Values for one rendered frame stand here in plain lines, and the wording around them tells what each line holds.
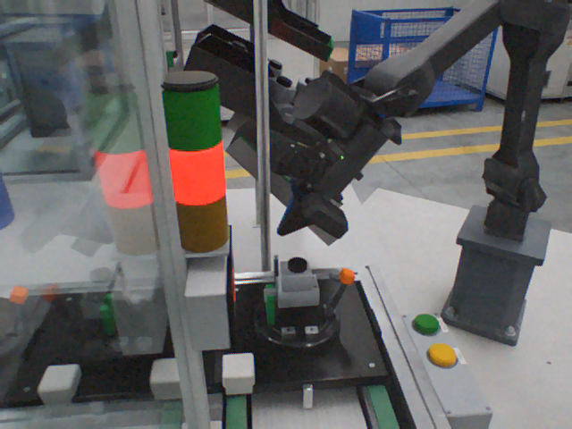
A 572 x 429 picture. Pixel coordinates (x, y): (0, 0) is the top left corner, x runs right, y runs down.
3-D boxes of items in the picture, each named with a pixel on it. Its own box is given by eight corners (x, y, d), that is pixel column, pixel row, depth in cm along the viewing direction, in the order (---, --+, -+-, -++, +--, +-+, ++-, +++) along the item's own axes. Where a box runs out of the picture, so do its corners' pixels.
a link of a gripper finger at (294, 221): (324, 209, 68) (292, 188, 65) (329, 222, 64) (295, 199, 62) (295, 243, 70) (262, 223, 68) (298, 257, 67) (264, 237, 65)
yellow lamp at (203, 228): (229, 224, 49) (226, 181, 46) (229, 251, 44) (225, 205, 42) (180, 227, 48) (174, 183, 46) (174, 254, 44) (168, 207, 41)
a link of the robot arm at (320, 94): (390, 79, 65) (332, 29, 58) (430, 93, 59) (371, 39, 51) (345, 149, 67) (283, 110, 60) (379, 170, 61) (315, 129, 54)
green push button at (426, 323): (433, 321, 81) (434, 312, 80) (441, 337, 78) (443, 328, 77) (409, 323, 81) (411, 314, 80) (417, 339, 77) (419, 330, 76)
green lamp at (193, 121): (222, 130, 44) (219, 77, 41) (222, 150, 39) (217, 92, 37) (168, 132, 43) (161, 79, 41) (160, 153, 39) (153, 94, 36)
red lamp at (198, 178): (226, 180, 46) (222, 131, 44) (225, 204, 42) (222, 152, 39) (174, 182, 46) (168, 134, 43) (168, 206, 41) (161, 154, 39)
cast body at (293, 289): (315, 288, 77) (315, 252, 74) (319, 306, 74) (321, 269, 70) (263, 291, 77) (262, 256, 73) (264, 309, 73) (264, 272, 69)
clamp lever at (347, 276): (333, 305, 78) (353, 269, 75) (336, 313, 76) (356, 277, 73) (314, 300, 77) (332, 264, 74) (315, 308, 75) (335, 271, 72)
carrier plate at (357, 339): (352, 285, 90) (353, 276, 89) (387, 384, 70) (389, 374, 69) (225, 292, 88) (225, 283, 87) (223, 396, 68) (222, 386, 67)
